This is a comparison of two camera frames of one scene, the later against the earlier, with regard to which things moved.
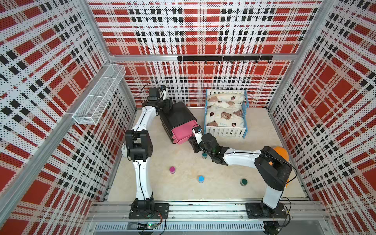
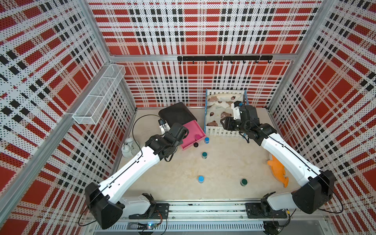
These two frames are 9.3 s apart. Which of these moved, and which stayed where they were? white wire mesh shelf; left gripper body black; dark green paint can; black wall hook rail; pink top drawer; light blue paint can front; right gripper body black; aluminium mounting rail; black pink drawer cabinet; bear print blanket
Moved: right gripper body black; left gripper body black; pink top drawer; black pink drawer cabinet
Stayed: light blue paint can front; aluminium mounting rail; dark green paint can; bear print blanket; white wire mesh shelf; black wall hook rail
